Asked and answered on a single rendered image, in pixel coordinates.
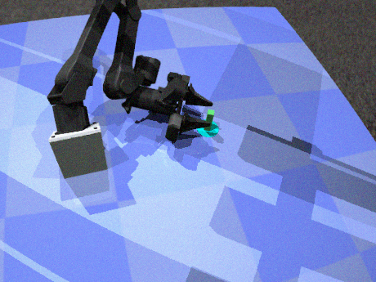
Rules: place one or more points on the cyan circle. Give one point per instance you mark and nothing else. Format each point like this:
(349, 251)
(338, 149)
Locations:
(213, 131)

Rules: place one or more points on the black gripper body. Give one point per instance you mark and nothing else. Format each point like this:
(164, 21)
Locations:
(174, 116)

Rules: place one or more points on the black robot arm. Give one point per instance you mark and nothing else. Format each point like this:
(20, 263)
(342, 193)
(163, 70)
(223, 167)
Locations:
(122, 80)

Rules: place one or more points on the green rectangular post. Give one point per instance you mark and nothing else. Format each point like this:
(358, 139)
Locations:
(209, 118)

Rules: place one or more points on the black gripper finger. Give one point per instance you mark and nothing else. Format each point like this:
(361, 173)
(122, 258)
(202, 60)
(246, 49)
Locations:
(190, 123)
(194, 98)

